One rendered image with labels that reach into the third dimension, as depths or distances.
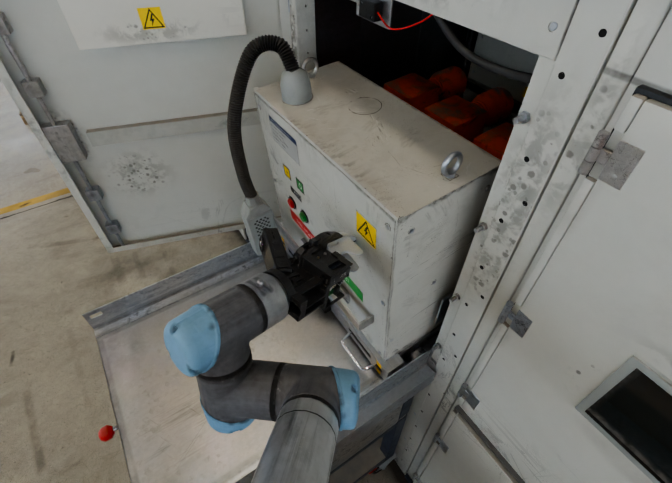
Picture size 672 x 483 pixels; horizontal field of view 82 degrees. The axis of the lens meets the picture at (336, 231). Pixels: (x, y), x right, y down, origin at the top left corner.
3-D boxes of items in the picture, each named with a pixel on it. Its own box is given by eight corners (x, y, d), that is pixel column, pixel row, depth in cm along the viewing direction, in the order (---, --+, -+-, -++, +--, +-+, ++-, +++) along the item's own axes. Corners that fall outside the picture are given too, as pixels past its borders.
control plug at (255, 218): (258, 257, 109) (244, 212, 96) (251, 246, 112) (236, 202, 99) (283, 245, 112) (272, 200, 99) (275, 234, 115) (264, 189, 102)
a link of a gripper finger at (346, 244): (375, 252, 70) (342, 273, 64) (350, 236, 73) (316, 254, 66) (379, 238, 68) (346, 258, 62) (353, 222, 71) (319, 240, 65)
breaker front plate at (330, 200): (380, 366, 90) (390, 223, 56) (283, 239, 119) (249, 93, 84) (385, 363, 91) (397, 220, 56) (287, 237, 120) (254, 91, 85)
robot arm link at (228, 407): (273, 445, 52) (265, 383, 47) (195, 435, 54) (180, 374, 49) (289, 398, 59) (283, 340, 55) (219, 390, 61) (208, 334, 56)
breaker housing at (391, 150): (385, 365, 90) (399, 220, 55) (285, 236, 120) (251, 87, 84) (531, 264, 108) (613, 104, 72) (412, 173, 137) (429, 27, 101)
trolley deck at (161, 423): (163, 577, 73) (152, 574, 69) (100, 330, 110) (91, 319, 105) (431, 383, 99) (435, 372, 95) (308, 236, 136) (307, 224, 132)
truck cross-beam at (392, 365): (386, 384, 92) (387, 373, 88) (280, 243, 124) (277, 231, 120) (403, 372, 94) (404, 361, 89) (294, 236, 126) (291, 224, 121)
